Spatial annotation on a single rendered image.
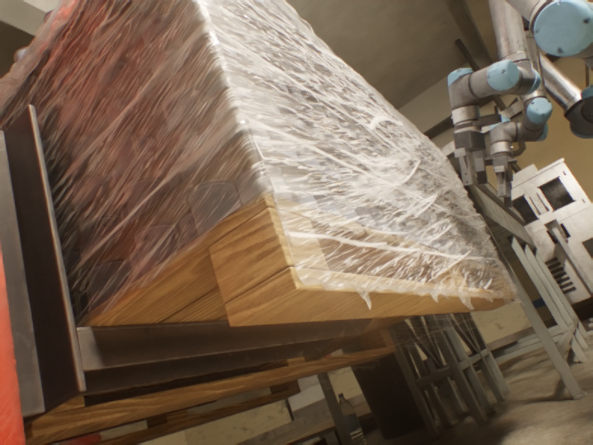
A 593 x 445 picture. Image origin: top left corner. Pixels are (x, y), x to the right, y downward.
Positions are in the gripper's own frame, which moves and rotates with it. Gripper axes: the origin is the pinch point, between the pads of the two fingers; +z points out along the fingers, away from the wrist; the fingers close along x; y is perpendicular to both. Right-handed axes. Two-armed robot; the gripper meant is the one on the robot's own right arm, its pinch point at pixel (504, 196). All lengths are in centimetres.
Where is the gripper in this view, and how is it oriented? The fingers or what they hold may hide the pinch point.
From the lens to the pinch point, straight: 181.1
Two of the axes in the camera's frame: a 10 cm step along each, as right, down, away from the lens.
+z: -0.5, 9.6, -2.9
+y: 8.6, -1.0, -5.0
